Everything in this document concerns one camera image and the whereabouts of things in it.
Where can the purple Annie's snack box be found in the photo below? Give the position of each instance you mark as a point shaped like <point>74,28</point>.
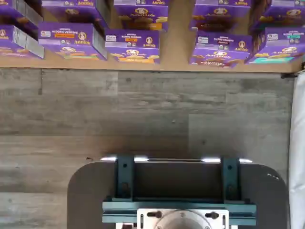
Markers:
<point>14,38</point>
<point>14,12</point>

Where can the purple Annie's box orange label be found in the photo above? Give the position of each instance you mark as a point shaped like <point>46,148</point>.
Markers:
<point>76,9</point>
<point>132,45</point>
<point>69,35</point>
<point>140,14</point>

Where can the purple Annie's box teal label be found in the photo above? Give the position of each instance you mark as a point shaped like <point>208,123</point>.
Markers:
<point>281,40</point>
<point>283,14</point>

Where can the brown shelf board under purple boxes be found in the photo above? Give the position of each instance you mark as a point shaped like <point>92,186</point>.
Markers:
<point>176,47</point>

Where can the shiny metal bar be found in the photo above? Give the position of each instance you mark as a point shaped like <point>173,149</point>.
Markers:
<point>178,159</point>

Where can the teal metal frame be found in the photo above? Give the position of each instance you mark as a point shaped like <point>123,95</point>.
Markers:
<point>124,171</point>

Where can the white side curtain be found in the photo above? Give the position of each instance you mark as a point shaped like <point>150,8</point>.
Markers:
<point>299,155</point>

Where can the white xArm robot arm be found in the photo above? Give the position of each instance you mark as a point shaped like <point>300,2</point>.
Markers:
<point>183,221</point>

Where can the grey rounded base table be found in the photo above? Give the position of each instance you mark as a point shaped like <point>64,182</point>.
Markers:
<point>83,202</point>

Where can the silver mounting plate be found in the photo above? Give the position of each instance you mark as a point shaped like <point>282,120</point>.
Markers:
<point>141,213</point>

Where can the purple Annie's box brown label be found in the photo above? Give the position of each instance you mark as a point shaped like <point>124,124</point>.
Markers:
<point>221,47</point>
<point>221,14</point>

